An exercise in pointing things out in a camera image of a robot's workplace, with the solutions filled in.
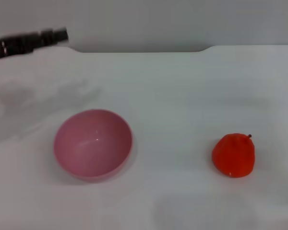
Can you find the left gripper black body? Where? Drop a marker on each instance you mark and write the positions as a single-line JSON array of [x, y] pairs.
[[14, 46]]

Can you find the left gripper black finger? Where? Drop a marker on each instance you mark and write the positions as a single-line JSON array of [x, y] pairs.
[[54, 36]]

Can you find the pink plastic bowl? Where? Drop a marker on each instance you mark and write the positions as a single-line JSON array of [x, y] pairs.
[[93, 146]]

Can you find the orange toy fruit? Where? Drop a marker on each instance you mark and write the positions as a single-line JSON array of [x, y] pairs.
[[232, 155]]

